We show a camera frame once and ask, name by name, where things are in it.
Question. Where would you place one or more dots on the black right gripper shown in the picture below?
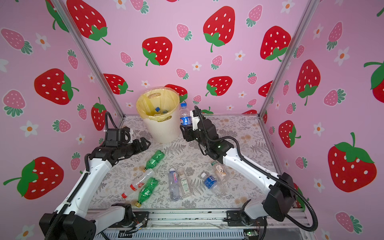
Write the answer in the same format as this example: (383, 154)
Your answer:
(187, 132)

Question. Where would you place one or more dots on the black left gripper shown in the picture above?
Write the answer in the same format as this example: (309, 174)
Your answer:
(144, 146)

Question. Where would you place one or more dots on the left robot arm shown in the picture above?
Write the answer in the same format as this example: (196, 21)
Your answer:
(68, 221)

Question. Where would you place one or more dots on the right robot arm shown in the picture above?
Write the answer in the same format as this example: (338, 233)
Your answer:
(226, 150)

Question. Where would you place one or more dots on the white plastic waste bin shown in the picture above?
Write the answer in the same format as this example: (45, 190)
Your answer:
(167, 131)

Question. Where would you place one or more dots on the yellow bin liner bag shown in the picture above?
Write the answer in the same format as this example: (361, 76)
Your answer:
(164, 98)

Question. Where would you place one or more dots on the green bottle upper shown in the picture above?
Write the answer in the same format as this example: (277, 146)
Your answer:
(154, 160)

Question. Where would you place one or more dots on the green bottle lower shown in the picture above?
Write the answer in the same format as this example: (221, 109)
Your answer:
(146, 191)

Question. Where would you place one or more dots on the clear bottle red label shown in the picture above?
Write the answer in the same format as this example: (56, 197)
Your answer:
(136, 184)

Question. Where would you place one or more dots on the clear bottle pink label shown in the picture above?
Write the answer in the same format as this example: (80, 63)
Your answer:
(174, 185)

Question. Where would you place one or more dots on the tea bottle beige label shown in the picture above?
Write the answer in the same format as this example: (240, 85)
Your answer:
(220, 171)

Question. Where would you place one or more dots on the clear bottle green label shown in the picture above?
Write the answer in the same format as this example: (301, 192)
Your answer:
(184, 183)

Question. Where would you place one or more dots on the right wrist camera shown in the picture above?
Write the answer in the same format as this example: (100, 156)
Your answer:
(195, 122)

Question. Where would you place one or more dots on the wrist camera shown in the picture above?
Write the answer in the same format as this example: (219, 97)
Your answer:
(117, 137)
(195, 122)

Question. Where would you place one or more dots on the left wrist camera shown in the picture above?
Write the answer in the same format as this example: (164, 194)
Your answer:
(117, 137)

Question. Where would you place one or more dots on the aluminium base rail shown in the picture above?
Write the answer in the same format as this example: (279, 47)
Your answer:
(189, 224)

